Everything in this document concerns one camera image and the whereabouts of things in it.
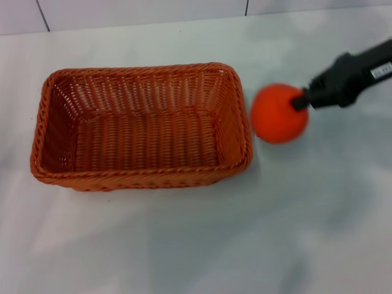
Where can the orange fruit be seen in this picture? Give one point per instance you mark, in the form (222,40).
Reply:
(275,119)

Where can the orange woven rectangular basket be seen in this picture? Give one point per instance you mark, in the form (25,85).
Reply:
(147,137)

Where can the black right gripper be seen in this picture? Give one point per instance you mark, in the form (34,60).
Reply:
(346,82)

